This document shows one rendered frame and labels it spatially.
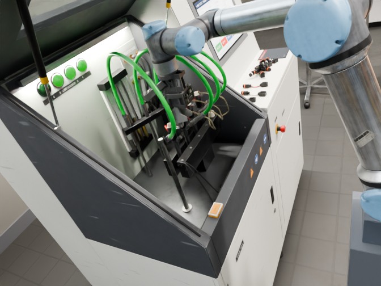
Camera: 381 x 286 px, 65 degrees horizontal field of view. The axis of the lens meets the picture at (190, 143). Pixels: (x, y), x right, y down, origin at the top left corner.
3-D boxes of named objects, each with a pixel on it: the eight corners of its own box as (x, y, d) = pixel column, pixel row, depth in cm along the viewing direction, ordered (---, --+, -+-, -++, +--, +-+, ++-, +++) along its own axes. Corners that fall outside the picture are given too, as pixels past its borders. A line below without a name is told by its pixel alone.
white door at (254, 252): (253, 361, 130) (222, 273, 92) (248, 358, 131) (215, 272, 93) (284, 239, 173) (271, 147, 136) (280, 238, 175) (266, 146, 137)
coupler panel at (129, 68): (147, 113, 137) (121, 49, 120) (141, 113, 139) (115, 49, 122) (161, 100, 146) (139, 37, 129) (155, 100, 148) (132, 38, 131)
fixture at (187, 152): (194, 191, 119) (184, 162, 111) (173, 188, 124) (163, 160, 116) (224, 141, 142) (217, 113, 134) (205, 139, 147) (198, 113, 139)
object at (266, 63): (269, 79, 149) (267, 69, 146) (248, 80, 155) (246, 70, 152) (278, 61, 165) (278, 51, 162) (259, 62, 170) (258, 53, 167)
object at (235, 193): (221, 268, 93) (211, 236, 85) (209, 264, 96) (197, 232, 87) (269, 147, 136) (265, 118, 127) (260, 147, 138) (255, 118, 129)
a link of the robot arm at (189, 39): (210, 16, 82) (181, 19, 89) (184, 32, 76) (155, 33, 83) (216, 45, 86) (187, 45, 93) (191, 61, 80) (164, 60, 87)
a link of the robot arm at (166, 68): (147, 64, 92) (160, 54, 98) (152, 78, 94) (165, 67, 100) (168, 63, 88) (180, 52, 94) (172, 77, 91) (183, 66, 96)
